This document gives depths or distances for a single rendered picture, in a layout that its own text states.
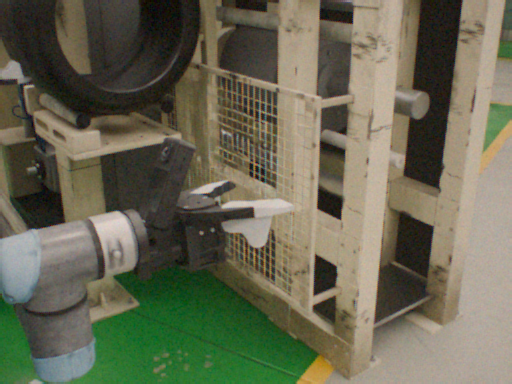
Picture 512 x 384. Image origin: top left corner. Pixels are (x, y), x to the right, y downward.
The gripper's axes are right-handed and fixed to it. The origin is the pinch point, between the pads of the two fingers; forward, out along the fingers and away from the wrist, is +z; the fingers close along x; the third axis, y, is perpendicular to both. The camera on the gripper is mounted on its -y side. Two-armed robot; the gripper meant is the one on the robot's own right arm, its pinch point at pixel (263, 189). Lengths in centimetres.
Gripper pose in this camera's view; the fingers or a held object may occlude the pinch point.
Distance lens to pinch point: 82.3
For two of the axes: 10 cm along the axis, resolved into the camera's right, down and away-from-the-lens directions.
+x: 5.3, 2.0, -8.2
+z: 8.4, -2.1, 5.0
